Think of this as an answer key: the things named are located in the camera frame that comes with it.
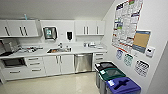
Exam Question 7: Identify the black soap dispenser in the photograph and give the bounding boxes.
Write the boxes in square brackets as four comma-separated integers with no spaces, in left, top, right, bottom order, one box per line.
[66,31,74,42]

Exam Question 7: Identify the white wall thermostat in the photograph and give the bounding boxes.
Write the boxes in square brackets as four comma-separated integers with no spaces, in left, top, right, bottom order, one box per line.
[145,46,156,59]

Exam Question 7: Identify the white wide drawer unit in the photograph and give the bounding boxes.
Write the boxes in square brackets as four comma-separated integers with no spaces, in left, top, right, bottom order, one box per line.
[24,55,45,78]

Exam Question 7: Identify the white drawer under microwave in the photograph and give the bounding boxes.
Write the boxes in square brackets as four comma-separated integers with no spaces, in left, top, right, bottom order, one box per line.
[1,66,33,81]

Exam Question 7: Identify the large wall notice poster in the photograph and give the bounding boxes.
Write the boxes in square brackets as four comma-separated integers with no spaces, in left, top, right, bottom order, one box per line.
[111,0,145,55]

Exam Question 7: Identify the white wall cabinet three handles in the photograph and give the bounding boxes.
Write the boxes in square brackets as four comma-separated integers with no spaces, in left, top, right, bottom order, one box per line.
[74,19,106,37]

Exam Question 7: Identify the steel paper towel dispenser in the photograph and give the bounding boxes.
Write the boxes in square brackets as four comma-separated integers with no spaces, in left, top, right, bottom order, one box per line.
[42,26,59,42]

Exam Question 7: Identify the white narrow drawer unit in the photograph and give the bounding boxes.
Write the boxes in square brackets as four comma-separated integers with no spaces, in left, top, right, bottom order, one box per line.
[92,51,108,71]

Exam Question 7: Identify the grey bin black lid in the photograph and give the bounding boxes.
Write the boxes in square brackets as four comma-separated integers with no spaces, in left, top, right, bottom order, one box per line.
[94,61,118,88]

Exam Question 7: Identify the chrome faucet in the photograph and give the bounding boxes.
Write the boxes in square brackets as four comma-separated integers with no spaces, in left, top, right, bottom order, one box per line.
[57,42,65,51]

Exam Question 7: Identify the dish drying rack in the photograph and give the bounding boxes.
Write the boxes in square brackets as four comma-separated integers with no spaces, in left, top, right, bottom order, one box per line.
[15,46,45,55]

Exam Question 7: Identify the grey bin green lid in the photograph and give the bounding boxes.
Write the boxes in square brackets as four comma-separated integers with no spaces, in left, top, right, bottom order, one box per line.
[99,67,127,94]

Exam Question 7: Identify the white wall cabinet two handles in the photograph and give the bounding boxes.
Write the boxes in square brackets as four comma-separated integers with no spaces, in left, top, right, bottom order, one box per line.
[0,18,43,39]

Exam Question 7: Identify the stainless steel sink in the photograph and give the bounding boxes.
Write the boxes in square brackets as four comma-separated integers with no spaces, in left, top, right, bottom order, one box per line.
[46,47,72,55]

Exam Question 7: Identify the black built-in microwave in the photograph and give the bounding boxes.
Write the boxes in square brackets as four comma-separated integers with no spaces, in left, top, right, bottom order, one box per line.
[1,57,27,68]

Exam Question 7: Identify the stainless steel dishwasher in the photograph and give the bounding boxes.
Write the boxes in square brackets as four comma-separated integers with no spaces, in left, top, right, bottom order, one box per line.
[73,53,94,74]

